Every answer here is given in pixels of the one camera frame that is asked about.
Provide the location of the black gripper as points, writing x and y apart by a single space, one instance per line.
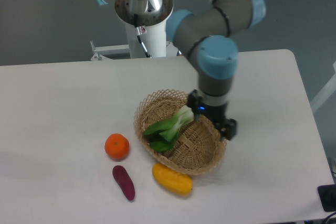
215 113

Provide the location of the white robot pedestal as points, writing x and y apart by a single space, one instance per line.
145 25

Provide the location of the green bok choy vegetable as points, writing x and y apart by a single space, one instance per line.
163 134

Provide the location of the black device at table edge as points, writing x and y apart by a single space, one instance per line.
327 197

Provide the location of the white metal base frame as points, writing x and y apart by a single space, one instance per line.
123 52

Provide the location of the woven wicker basket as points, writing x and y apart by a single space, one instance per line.
198 148

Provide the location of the yellow mango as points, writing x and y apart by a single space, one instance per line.
171 180

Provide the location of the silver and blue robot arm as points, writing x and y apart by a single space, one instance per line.
204 41

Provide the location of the orange tangerine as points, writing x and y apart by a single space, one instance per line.
117 146

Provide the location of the purple sweet potato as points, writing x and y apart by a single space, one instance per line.
124 181

